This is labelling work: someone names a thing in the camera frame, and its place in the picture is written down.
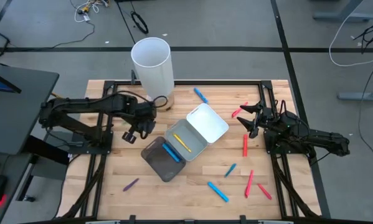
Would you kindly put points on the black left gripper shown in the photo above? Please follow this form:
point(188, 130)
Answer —
point(144, 116)

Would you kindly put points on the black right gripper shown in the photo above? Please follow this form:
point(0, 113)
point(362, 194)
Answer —
point(265, 117)

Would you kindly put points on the pink highlighter marker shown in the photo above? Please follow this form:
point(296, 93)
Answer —
point(264, 191)
point(249, 183)
point(245, 145)
point(237, 111)

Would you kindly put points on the blue highlighter marker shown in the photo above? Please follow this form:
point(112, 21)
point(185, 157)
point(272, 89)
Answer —
point(201, 95)
point(218, 192)
point(171, 152)

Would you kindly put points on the yellow highlighter marker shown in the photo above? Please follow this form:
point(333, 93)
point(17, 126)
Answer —
point(182, 143)

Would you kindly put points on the purple highlighter marker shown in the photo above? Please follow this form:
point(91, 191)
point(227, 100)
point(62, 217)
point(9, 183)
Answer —
point(130, 184)

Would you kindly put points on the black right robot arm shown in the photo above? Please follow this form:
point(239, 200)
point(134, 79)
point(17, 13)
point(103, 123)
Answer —
point(323, 141)

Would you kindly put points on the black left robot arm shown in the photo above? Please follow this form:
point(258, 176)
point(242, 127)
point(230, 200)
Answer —
point(89, 104)

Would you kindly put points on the smoky transparent plastic bin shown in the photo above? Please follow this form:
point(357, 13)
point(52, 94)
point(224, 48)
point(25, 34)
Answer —
point(161, 168)

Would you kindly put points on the white plastic bin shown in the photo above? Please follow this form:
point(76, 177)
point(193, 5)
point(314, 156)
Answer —
point(208, 123)

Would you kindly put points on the grey plastic bin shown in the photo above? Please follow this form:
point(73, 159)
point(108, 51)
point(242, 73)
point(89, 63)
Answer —
point(192, 137)

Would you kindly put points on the teal highlighter marker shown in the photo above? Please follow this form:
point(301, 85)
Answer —
point(230, 170)

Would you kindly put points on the tall white cylinder shade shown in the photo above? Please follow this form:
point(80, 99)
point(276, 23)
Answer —
point(153, 71)

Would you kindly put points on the grey desk foot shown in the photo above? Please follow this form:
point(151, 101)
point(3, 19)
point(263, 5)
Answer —
point(360, 96)
point(342, 17)

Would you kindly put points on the black desk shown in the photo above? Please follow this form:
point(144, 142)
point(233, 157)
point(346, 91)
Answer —
point(24, 124)

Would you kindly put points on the dark grey side desk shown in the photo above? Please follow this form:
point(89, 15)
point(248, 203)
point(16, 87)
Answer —
point(15, 186)

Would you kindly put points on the black aluminium table frame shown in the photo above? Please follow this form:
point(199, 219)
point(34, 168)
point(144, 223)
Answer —
point(220, 82)

